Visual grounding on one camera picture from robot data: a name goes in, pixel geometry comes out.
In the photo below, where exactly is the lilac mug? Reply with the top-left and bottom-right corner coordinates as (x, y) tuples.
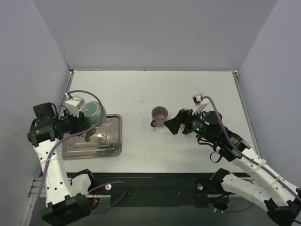
(150, 106), (168, 127)

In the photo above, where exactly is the beige round mug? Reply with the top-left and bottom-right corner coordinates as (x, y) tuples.
(81, 128), (96, 142)

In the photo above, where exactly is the green mug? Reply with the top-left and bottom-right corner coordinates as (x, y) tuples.
(81, 101), (107, 127)

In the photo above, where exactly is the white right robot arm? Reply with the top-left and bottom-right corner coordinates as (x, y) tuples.
(176, 109), (301, 226)

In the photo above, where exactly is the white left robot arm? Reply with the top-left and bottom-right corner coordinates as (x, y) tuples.
(28, 100), (115, 226)

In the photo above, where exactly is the metal tray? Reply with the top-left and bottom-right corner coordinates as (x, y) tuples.
(62, 114), (122, 160)

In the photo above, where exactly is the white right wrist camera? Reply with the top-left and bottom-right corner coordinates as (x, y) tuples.
(192, 94), (209, 115)

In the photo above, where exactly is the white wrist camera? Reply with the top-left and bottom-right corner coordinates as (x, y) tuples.
(192, 94), (209, 115)
(64, 96), (85, 118)

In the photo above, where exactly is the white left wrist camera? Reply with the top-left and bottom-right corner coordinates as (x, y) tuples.
(64, 96), (85, 118)

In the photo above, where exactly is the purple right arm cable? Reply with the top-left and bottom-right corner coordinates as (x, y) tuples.
(203, 95), (301, 197)

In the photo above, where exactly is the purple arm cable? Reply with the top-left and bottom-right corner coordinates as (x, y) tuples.
(28, 90), (129, 226)
(203, 95), (301, 197)

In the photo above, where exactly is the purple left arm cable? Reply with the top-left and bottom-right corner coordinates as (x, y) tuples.
(28, 90), (129, 226)

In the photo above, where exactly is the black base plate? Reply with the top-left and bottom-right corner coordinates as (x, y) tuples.
(89, 173), (229, 208)

